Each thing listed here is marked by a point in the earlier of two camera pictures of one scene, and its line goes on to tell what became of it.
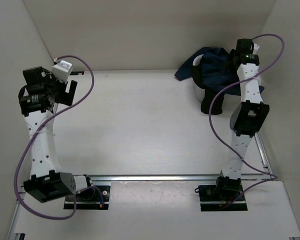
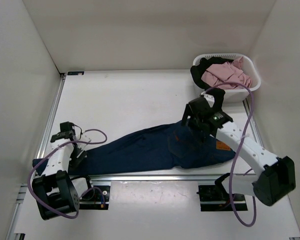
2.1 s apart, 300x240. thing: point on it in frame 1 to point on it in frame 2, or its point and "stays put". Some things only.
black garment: (208, 95) stays put
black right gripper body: (231, 55) to (194, 122)
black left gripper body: (53, 83) to (74, 161)
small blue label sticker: (76, 73) stays put
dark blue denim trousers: (219, 73) to (159, 147)
